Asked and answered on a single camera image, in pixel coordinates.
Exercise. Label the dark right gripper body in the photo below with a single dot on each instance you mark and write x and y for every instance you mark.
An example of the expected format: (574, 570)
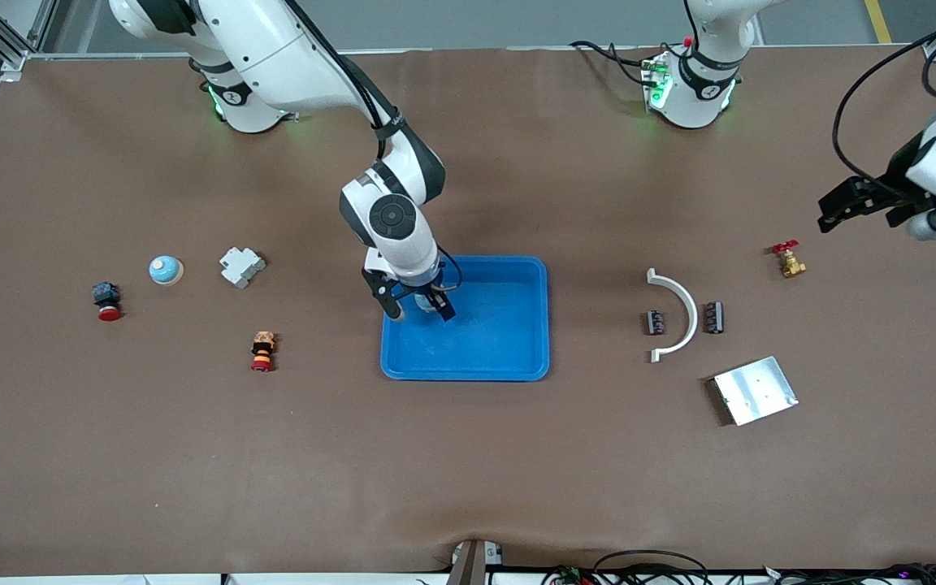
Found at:
(429, 288)

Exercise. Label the blue dome call bell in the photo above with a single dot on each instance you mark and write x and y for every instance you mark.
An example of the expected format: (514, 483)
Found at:
(421, 304)
(166, 272)

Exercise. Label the dark brown cylindrical capacitor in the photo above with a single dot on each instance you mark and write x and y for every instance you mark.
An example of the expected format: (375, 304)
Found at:
(714, 318)
(656, 322)

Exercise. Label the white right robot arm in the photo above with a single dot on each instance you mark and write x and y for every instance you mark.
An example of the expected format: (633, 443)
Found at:
(273, 49)

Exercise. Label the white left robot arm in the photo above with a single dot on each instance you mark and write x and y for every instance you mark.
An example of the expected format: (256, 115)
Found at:
(699, 89)

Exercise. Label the blue plastic tray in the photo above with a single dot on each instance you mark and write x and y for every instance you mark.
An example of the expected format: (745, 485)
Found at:
(500, 349)

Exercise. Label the orange emergency stop button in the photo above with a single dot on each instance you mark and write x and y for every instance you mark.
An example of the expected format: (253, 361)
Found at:
(263, 349)

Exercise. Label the white circuit breaker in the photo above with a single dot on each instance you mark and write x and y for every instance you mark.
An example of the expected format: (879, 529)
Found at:
(240, 266)

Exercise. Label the brown table cover mat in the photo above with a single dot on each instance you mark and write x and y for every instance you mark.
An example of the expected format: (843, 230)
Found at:
(468, 471)

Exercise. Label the white curved pipe clamp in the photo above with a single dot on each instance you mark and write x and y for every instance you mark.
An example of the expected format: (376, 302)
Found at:
(694, 321)

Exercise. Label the silver aluminium plate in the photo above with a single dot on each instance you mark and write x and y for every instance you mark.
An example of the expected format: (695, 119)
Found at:
(755, 392)

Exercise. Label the red mushroom push button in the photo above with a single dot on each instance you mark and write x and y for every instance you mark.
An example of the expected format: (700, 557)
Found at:
(105, 292)

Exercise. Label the metal table edge bracket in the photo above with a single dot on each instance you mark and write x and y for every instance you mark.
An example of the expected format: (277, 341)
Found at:
(472, 565)

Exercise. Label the aluminium frame post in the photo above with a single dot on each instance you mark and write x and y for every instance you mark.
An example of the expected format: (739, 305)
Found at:
(17, 58)

